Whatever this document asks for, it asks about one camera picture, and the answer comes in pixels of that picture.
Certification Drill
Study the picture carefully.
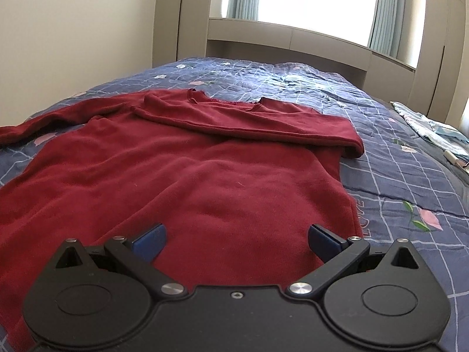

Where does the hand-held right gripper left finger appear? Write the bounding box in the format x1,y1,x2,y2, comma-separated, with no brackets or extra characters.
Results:
55,223,186,297

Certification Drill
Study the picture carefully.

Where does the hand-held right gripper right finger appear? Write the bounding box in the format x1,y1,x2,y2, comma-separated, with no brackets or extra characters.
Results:
287,224,420,297

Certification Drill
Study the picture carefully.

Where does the dark red sweater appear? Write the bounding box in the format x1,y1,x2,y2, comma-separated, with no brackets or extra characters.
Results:
0,89,365,341

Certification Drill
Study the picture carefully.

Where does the blue floral checked quilt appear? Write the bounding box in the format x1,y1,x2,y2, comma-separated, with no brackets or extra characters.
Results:
0,57,469,352

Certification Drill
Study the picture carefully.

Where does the patterned pillow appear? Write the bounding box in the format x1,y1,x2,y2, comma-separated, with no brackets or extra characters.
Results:
390,101,469,162

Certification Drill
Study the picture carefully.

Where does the beige window ledge cabinet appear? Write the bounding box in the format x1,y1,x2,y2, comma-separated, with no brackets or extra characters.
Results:
206,18,417,89

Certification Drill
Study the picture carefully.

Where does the beige tall cabinet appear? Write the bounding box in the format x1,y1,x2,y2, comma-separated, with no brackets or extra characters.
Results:
151,0,215,69
409,0,469,135

